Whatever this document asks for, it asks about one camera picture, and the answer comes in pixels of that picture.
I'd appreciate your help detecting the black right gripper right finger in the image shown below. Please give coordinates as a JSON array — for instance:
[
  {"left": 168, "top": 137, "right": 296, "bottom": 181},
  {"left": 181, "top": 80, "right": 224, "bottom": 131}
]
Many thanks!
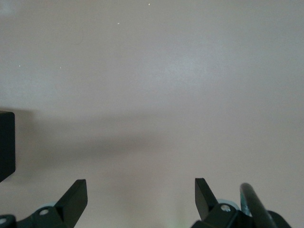
[{"left": 191, "top": 178, "right": 290, "bottom": 228}]

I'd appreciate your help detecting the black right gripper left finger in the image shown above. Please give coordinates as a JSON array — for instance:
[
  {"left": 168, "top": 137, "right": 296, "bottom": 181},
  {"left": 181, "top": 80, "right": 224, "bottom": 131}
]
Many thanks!
[{"left": 0, "top": 179, "right": 88, "bottom": 228}]

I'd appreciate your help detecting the black rectangular plastic box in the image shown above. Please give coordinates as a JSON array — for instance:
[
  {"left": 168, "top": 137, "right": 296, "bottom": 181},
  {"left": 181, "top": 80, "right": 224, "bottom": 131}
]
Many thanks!
[{"left": 0, "top": 111, "right": 16, "bottom": 183}]

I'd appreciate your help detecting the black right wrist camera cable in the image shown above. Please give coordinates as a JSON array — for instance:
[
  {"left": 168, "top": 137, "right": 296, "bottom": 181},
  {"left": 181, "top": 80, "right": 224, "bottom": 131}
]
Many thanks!
[{"left": 239, "top": 182, "right": 274, "bottom": 228}]

